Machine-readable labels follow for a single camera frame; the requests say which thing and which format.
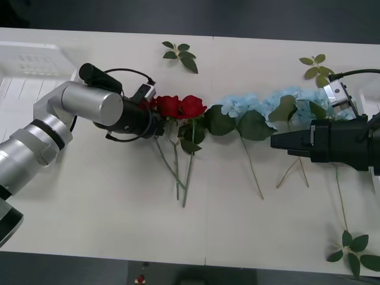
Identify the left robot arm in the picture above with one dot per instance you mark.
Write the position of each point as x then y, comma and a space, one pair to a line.
86, 101

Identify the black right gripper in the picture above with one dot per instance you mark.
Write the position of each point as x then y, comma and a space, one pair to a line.
341, 142

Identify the dark green leaf twig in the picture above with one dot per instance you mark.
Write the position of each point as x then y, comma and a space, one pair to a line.
190, 63
359, 243

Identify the light green leaf twig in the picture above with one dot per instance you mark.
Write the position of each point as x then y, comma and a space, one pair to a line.
311, 72

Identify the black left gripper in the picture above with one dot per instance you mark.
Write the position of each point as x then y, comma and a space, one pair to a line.
154, 126

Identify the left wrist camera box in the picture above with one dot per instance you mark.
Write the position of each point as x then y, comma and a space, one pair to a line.
146, 90

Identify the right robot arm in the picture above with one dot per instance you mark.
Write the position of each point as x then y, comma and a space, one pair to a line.
374, 142

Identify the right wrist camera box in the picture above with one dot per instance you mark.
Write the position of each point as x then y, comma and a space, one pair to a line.
337, 92

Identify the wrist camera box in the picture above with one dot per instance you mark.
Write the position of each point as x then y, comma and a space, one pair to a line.
146, 90
337, 92

